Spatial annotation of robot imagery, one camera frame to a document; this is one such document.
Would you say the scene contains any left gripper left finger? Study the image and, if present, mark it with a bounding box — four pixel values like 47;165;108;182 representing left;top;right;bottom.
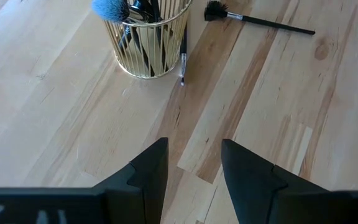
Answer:
0;137;170;224

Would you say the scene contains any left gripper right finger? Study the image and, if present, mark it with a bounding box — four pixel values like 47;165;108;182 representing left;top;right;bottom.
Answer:
221;138;358;224

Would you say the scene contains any thin black makeup brush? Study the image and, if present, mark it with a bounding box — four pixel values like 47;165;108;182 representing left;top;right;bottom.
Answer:
179;23;189;87

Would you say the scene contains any black fan makeup brush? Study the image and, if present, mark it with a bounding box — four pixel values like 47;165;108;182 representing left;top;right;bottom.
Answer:
203;0;316;36

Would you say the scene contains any fluffy powder makeup brush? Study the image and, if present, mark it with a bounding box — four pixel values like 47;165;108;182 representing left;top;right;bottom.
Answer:
91;0;155;50

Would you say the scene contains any gold wire basket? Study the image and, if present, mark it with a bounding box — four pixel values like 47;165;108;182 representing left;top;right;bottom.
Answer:
103;0;194;80

